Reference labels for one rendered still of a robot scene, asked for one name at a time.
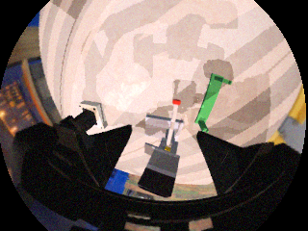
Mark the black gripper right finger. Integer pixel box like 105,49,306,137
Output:
196,131,274,196

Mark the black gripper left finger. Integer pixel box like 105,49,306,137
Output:
53,124,132,189

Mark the green u-shaped bracket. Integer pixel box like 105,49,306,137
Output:
195,73,232,134

